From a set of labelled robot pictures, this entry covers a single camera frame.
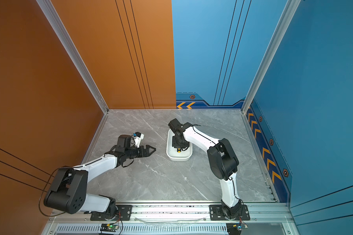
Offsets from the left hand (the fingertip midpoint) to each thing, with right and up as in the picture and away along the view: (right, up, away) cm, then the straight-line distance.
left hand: (151, 148), depth 90 cm
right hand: (+16, +1, +3) cm, 17 cm away
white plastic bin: (+12, -4, +4) cm, 14 cm away
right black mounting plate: (+36, -30, -17) cm, 49 cm away
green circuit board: (-16, -35, -19) cm, 44 cm away
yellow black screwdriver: (+17, -1, -1) cm, 17 cm away
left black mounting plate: (-10, -31, -16) cm, 36 cm away
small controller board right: (+44, -36, -19) cm, 60 cm away
